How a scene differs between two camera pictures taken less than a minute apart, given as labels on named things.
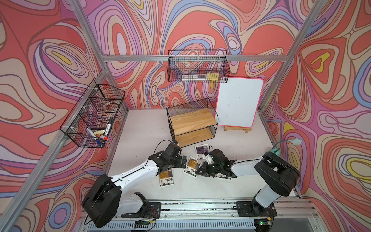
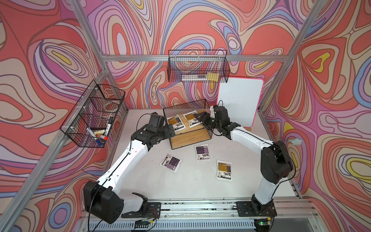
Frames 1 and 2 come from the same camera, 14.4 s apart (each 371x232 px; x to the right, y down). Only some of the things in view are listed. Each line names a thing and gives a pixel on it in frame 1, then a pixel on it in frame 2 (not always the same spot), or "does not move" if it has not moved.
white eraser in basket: [194, 77] does not move
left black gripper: [179, 164] -> [166, 134]
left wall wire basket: [91, 121] does not move
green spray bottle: [295, 141] does not move
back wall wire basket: [207, 65] does not move
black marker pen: [108, 126] does not move
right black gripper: [205, 172] -> [202, 118]
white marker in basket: [91, 132] does not move
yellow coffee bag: [191, 167] -> [176, 122]
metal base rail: [293, 215] does not move
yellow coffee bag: [166, 179] -> [192, 120]
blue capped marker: [99, 143] does not move
